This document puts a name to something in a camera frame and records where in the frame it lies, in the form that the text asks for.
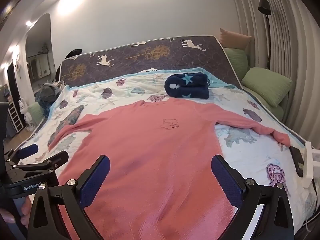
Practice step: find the small green pillow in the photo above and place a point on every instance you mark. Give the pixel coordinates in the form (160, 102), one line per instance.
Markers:
(236, 62)

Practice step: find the pink sweater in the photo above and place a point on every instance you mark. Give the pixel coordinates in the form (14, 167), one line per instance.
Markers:
(155, 155)

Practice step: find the black phone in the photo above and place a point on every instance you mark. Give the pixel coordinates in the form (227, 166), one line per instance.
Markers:
(297, 160)

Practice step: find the white stand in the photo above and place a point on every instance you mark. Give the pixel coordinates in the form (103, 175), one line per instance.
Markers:
(310, 162)

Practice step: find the white sea-print quilt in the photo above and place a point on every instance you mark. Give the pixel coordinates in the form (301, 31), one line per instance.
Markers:
(120, 90)

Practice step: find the navy star-print fleece blanket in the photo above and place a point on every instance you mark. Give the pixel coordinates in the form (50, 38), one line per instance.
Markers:
(187, 86)

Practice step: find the large green pillow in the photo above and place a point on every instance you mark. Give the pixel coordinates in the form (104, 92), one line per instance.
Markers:
(267, 85)

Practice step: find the purple deer-print mattress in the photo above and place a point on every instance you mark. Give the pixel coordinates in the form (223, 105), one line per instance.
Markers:
(162, 57)

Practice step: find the peach pillow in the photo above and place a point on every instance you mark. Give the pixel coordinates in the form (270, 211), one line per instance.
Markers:
(235, 38)

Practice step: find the beige pleated curtain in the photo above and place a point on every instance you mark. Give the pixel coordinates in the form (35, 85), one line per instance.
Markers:
(295, 62)

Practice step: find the person's left hand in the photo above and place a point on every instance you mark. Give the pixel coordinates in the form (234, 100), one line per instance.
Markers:
(25, 211)

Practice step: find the green seat cushion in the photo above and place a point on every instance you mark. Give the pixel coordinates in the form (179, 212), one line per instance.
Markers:
(268, 110)

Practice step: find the white ladder shelf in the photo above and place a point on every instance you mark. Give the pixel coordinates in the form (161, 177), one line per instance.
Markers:
(15, 117)

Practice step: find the light green cushion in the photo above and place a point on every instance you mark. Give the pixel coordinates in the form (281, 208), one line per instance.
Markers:
(36, 115)

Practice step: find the pile of clothes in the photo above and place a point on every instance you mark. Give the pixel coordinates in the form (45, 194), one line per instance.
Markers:
(48, 92)

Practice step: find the black floor lamp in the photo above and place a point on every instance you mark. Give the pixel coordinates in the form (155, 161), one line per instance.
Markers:
(265, 7)

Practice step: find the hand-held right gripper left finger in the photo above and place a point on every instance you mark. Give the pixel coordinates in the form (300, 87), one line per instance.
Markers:
(95, 180)

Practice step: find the white rabbit figure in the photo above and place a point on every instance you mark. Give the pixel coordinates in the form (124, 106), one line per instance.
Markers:
(26, 115)

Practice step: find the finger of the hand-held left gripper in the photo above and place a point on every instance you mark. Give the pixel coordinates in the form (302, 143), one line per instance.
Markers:
(56, 158)
(28, 151)

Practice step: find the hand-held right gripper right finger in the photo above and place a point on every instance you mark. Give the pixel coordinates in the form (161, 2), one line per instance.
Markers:
(225, 180)

